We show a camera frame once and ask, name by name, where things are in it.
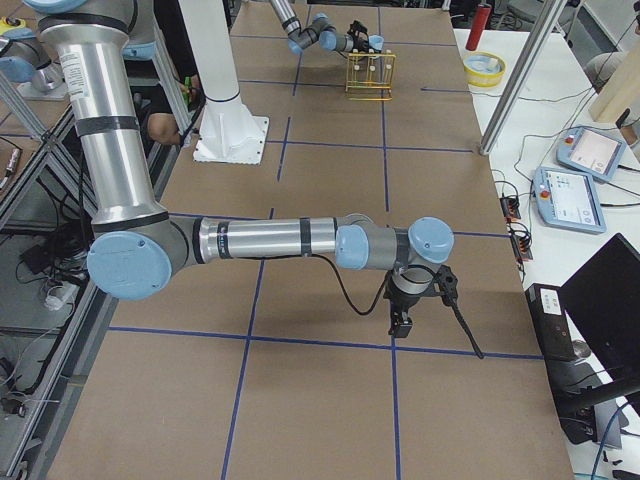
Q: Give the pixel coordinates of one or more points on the light blue cup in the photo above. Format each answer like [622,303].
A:
[375,42]

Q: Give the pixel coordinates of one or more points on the teach pendant near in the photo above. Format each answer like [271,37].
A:
[567,200]

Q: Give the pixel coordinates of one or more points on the orange black connector board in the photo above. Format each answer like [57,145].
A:
[510,207]

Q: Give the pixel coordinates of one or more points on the black computer box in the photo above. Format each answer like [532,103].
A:
[550,323]

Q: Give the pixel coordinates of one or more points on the yellow rimmed bowl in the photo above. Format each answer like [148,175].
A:
[483,69]

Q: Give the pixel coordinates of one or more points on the gold wire cup holder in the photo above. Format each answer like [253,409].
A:
[369,75]

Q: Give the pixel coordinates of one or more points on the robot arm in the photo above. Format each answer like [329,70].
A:
[138,246]
[321,30]

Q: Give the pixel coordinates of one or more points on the seated person beige clothes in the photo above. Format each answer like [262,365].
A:
[601,67]

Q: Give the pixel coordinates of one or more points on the teach pendant far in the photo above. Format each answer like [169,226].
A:
[590,151]

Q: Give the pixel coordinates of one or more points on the green handled tool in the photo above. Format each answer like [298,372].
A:
[189,93]

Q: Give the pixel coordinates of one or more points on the red thermos bottle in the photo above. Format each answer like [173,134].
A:
[480,20]

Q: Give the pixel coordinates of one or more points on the aluminium frame post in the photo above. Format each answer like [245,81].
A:
[536,40]

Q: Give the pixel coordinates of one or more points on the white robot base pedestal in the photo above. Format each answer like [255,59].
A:
[228,132]

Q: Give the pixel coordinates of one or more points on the black monitor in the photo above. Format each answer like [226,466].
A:
[602,300]

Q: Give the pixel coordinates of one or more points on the teach pendant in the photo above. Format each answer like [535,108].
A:
[590,151]
[567,200]

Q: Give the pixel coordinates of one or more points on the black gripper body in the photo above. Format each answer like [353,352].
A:
[399,304]
[358,39]

